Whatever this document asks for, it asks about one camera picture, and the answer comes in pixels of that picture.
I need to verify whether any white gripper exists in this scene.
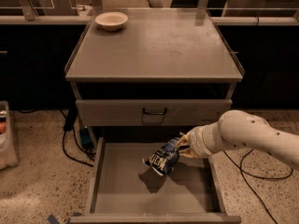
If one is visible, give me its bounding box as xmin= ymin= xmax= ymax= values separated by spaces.
xmin=175 ymin=124 xmax=217 ymax=159

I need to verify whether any blue chip bag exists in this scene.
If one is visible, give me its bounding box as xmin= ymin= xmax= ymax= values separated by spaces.
xmin=143 ymin=137 xmax=179 ymax=176

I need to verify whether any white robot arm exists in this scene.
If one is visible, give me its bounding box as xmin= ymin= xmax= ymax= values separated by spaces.
xmin=175 ymin=110 xmax=299 ymax=171

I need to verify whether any open grey lower drawer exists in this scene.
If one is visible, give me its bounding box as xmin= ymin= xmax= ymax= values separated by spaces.
xmin=70 ymin=139 xmax=241 ymax=224

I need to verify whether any grey drawer cabinet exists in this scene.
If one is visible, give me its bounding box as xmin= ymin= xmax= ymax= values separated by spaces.
xmin=66 ymin=8 xmax=244 ymax=143

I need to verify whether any closed grey upper drawer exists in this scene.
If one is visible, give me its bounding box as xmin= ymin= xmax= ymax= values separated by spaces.
xmin=77 ymin=99 xmax=232 ymax=126

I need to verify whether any blue power adapter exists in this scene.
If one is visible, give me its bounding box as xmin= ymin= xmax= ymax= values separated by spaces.
xmin=79 ymin=128 xmax=93 ymax=148

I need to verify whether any white ceramic bowl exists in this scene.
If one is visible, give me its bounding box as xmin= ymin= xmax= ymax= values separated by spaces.
xmin=95 ymin=12 xmax=128 ymax=32

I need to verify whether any blue tape piece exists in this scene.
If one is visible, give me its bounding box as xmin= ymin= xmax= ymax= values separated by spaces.
xmin=46 ymin=212 xmax=82 ymax=224

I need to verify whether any clear plastic bin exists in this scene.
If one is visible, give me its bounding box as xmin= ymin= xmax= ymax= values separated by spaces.
xmin=0 ymin=101 xmax=19 ymax=169

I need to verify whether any black drawer handle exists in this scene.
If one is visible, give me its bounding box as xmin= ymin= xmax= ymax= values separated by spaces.
xmin=142 ymin=107 xmax=168 ymax=116

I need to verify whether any black floor cable right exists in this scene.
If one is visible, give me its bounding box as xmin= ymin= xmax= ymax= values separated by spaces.
xmin=222 ymin=148 xmax=294 ymax=224

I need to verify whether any black floor cable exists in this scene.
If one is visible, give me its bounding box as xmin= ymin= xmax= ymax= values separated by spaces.
xmin=59 ymin=108 xmax=96 ymax=168
xmin=222 ymin=148 xmax=294 ymax=224

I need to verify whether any black floor cable left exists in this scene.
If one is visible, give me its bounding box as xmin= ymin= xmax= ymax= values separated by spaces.
xmin=59 ymin=108 xmax=96 ymax=168

